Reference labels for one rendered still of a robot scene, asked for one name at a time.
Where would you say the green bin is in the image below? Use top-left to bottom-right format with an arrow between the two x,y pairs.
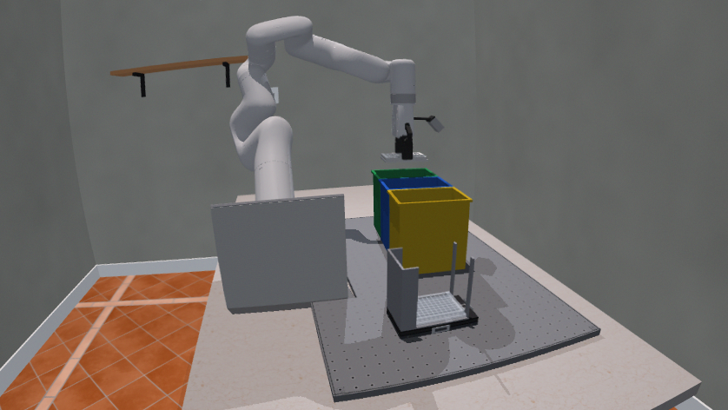
371,168 -> 437,237

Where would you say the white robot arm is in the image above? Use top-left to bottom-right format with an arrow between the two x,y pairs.
229,17 -> 416,201

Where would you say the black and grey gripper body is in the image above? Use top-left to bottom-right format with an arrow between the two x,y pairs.
391,103 -> 416,138

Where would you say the yellow open-top bin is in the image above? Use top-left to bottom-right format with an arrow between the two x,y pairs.
387,187 -> 473,274

